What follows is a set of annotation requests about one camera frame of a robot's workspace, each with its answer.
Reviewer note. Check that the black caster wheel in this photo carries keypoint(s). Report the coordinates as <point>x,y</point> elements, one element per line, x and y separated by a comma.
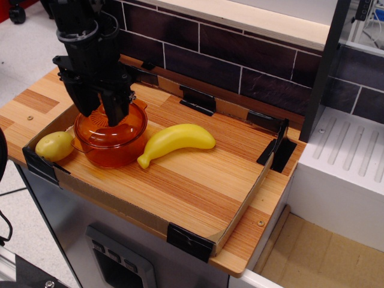
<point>16,13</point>

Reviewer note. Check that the yellow plastic potato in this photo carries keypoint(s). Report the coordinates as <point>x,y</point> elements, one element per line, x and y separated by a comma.
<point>55,146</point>

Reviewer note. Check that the white toy sink drainboard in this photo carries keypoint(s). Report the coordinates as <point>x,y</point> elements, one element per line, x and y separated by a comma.
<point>338,182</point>

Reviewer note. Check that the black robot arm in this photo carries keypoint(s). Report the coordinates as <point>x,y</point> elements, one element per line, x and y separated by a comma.
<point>77,15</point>

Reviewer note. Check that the yellow plastic banana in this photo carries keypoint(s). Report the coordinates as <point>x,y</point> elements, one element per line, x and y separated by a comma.
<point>173,138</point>

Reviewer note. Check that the orange transparent pot lid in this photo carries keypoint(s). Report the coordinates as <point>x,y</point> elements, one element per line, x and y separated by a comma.
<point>96,131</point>

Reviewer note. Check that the orange transparent pot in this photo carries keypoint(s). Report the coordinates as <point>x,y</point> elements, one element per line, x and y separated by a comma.
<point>112,157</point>

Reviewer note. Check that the cardboard fence with black tape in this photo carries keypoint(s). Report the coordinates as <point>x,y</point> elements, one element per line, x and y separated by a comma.
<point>222,195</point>

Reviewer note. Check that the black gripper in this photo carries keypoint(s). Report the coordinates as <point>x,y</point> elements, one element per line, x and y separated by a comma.
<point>92,73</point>

